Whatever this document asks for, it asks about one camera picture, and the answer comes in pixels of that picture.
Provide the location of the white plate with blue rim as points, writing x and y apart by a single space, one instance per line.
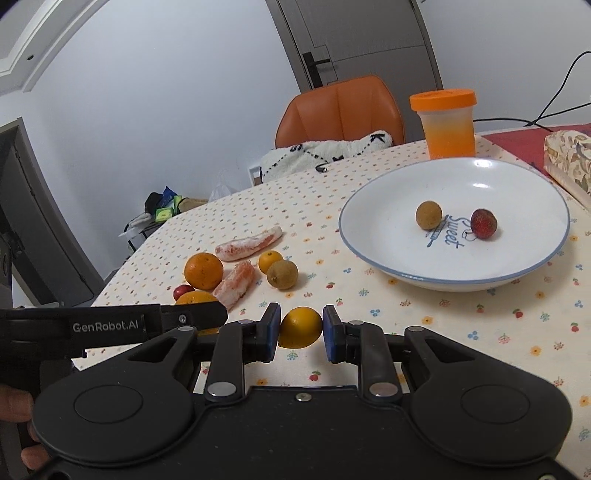
461 258

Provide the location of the black cloth bundle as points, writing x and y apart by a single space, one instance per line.
153 201

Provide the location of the black metal rack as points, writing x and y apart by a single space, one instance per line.
138 230

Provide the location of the partly hidden orange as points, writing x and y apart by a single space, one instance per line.
196 297

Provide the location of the small red cherry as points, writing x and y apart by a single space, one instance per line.
183 292

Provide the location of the clear plastic bag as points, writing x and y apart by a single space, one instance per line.
222 191

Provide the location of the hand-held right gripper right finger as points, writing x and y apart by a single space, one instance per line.
330 337

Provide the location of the grey door frame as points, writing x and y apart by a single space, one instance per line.
41 221

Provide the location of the person's left hand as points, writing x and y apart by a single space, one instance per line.
16 402

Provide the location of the red cloth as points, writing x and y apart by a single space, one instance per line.
517 143

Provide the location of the white black-patterned fluffy blanket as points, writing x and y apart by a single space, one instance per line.
314 157

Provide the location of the small yellow-orange kumquat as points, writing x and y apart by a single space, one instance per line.
300 328

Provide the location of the small orange kumquat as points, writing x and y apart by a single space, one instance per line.
270 261

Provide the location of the red bayberry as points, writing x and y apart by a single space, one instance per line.
483 223

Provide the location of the orange leather chair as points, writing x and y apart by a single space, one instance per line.
341 110

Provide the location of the orange lidded plastic cup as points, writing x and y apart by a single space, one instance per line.
447 127

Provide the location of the long curved pomelo segment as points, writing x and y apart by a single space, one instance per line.
249 244

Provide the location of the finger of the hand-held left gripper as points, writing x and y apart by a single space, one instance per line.
203 314

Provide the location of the patterned tissue box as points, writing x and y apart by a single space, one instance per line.
570 161

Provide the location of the brown longan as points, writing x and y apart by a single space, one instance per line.
429 215
282 275

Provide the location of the grey door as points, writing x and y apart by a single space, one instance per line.
369 32

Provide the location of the large orange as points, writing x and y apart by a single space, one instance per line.
203 271

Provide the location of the lower red-white sausage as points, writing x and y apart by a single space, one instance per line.
235 284

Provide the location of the green snack packets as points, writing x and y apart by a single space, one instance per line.
164 213

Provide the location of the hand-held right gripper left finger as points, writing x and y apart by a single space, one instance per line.
273 333

